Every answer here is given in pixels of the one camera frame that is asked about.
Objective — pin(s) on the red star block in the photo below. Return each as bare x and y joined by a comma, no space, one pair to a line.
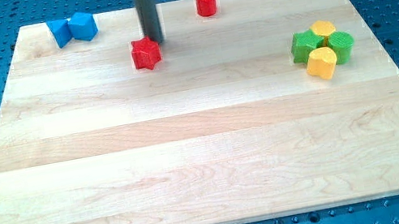
145,53

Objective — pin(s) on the green star block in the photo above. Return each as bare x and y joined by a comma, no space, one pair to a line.
303,43

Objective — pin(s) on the red cylinder block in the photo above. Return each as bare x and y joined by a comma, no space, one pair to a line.
206,7

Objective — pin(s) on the light wooden board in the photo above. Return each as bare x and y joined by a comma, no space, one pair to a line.
226,129

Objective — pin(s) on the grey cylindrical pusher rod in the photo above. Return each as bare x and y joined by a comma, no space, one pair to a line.
149,19

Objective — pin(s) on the yellow heart block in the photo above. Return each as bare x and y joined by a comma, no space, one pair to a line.
322,62

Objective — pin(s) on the blue cube block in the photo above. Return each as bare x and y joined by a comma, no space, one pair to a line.
82,26

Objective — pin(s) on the yellow hexagon block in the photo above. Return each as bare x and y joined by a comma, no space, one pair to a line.
323,28

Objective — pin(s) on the green cylinder block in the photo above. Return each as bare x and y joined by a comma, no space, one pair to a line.
341,43

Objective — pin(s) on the blue triangular block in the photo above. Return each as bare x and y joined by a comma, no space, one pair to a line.
60,30

